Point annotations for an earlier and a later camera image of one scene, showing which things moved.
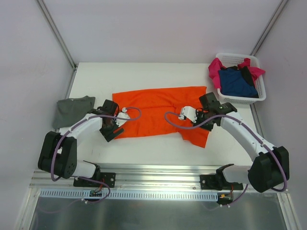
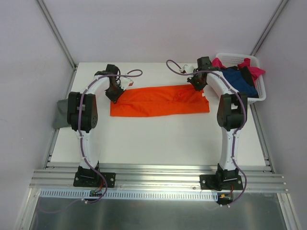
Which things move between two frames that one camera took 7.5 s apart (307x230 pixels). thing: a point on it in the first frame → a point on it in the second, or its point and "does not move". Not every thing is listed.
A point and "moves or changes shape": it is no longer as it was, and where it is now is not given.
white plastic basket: (227, 60) does not move
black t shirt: (246, 74) does not move
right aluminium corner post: (268, 28) does not move
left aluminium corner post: (59, 36) does not move
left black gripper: (112, 133) → (114, 93)
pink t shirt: (215, 65) does not move
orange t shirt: (154, 105) moves or changes shape
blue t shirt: (232, 83) does not move
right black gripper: (204, 123) → (197, 83)
